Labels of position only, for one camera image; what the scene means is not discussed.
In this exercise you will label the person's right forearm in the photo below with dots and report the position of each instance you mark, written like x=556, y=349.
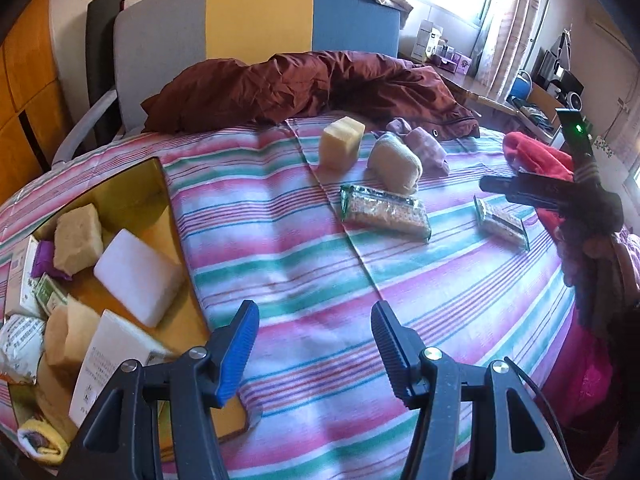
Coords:
x=597, y=280

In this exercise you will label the plain beige soap block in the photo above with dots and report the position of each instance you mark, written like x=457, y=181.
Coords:
x=70, y=335

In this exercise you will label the white sponge block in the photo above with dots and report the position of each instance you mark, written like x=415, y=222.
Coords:
x=137, y=277

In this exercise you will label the purple sock roll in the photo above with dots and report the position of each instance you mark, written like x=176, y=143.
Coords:
x=425, y=147

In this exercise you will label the white box with label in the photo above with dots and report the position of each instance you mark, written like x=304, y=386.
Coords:
x=22, y=280

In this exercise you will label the speckled beige soap block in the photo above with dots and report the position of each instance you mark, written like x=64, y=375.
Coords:
x=77, y=240

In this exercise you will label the white snack packet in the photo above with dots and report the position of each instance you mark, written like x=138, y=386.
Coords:
x=20, y=345

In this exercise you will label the purple packet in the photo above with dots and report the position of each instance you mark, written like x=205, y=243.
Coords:
x=45, y=260

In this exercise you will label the golden metal tray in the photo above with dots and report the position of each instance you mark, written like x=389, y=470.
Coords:
x=135, y=195

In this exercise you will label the beige sock roll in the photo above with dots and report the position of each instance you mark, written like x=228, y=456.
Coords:
x=395, y=165

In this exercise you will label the white printed carton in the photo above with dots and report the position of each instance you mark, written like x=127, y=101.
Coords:
x=115, y=355

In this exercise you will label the green striped small box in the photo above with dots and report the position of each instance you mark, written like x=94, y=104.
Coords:
x=50, y=295

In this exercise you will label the grey yellow blue headboard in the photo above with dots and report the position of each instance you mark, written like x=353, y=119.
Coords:
x=250, y=15

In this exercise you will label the orange wooden wardrobe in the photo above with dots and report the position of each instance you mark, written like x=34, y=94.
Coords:
x=30, y=85

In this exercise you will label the white box on sill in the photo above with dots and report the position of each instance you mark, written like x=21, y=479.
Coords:
x=427, y=40

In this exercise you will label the striped bedsheet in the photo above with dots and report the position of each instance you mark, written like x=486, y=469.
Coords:
x=300, y=285

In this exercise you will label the green-edged cracker packet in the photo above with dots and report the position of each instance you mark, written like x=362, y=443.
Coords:
x=500, y=222
x=385, y=212

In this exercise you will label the yellow cloth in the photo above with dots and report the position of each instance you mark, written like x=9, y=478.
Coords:
x=42, y=442

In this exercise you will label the maroon duvet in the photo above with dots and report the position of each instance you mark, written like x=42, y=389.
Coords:
x=300, y=85

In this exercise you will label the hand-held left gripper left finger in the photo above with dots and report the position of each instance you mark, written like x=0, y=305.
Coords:
x=235, y=355

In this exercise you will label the pink striped curtain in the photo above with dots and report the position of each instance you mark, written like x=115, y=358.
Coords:
x=510, y=25

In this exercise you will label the wooden desk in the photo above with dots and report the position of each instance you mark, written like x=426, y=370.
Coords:
x=480, y=92

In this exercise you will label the purple box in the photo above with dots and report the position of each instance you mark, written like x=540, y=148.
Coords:
x=452, y=62

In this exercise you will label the black speaker set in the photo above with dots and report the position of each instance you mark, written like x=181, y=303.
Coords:
x=557, y=75

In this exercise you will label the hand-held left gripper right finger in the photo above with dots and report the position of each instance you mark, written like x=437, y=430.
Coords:
x=395, y=355

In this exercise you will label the yellow soap block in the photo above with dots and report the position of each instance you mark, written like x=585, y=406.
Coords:
x=340, y=142

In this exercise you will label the pink clothing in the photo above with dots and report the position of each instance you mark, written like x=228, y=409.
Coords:
x=580, y=375

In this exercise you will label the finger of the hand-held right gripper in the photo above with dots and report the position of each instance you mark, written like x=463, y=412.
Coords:
x=545, y=182
x=515, y=192

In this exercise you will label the red cloth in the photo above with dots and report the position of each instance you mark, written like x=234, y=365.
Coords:
x=537, y=157

